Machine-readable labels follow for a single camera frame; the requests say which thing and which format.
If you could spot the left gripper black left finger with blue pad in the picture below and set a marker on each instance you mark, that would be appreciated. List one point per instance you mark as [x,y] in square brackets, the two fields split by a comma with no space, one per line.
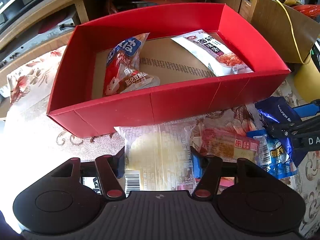
[110,168]

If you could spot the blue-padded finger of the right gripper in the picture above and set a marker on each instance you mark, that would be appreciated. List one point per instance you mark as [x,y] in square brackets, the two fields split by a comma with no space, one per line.
[309,109]

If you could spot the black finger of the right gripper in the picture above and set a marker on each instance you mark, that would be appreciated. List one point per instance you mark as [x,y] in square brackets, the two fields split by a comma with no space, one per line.
[303,135]

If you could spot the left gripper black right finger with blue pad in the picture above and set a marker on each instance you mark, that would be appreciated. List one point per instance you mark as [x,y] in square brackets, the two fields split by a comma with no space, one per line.
[208,185]

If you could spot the dark blue wafer packet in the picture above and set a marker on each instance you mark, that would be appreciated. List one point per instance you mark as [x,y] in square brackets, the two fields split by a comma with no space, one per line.
[275,110]

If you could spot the clear bread bun packet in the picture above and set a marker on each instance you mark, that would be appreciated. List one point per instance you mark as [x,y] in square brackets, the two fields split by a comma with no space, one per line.
[158,157]

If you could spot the blue-topped orange snack bag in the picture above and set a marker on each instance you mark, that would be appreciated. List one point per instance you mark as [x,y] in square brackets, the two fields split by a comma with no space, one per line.
[122,68]

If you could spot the white spicy strips packet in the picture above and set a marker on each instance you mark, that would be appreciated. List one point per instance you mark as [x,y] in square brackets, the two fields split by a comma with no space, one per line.
[217,57]

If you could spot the yellow bucket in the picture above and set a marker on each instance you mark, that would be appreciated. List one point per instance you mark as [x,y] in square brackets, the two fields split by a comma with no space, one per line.
[306,80]

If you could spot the clear red-print snack pack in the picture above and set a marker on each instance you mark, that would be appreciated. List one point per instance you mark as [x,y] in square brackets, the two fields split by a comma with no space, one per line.
[226,145]

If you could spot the blue cartoon snack packet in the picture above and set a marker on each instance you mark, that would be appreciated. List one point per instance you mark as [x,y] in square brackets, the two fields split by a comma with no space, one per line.
[272,156]

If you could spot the floral beige tablecloth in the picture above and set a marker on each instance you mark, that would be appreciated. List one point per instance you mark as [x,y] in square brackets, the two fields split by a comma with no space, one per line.
[32,145]

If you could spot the brown cardboard box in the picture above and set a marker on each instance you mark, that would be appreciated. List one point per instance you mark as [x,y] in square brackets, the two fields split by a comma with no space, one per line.
[288,31]

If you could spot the red cardboard box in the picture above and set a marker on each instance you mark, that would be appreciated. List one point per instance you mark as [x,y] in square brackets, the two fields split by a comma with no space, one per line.
[187,88]

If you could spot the silver media player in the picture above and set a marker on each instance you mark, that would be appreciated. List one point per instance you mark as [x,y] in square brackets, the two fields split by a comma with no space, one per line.
[34,37]

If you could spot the wooden TV stand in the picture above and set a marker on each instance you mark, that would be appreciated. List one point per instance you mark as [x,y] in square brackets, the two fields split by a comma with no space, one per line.
[32,17]

